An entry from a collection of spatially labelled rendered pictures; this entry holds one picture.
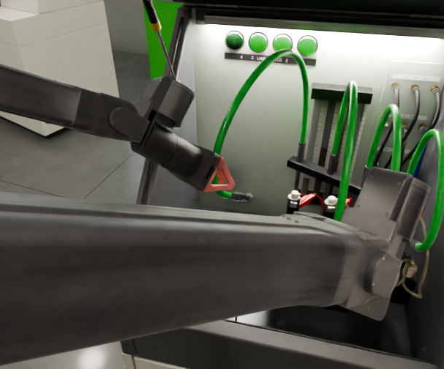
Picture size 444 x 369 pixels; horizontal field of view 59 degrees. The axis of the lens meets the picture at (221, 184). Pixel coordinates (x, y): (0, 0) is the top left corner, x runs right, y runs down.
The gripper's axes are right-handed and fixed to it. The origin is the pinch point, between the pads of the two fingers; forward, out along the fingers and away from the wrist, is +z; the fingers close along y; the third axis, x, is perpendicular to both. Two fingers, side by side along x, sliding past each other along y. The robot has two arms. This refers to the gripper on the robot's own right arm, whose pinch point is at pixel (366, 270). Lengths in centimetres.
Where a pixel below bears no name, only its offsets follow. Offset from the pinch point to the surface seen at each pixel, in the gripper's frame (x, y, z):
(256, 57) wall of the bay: 39, 42, 28
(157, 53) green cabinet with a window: 224, 129, 229
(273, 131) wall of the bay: 33, 29, 43
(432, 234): -8.4, 9.6, 14.8
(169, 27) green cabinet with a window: 209, 146, 212
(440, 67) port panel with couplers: -3, 50, 34
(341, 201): 6.7, 9.7, 8.3
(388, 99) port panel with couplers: 6, 42, 39
